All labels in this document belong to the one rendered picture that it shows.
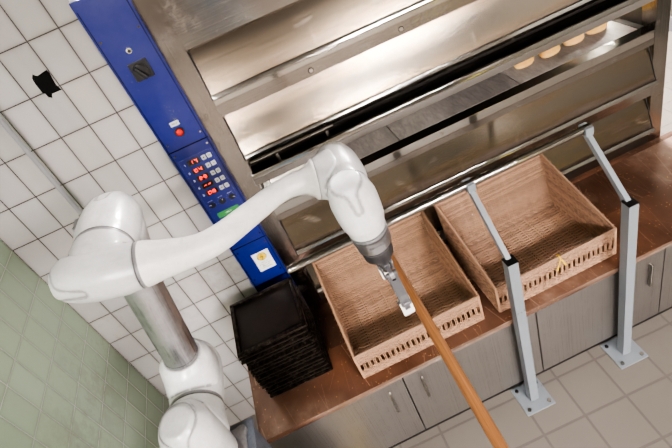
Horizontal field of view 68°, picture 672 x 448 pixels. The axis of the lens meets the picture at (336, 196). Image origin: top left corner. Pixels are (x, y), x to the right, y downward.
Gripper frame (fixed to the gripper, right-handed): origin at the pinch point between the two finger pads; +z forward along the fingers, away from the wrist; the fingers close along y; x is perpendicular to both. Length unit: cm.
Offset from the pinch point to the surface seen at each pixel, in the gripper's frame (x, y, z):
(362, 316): -15, -57, 77
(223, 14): -5, -85, -57
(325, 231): -11, -78, 40
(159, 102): -38, -82, -43
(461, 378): 3.2, 22.6, 12.0
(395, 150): 31, -80, 21
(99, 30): -40, -83, -70
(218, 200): -41, -79, 1
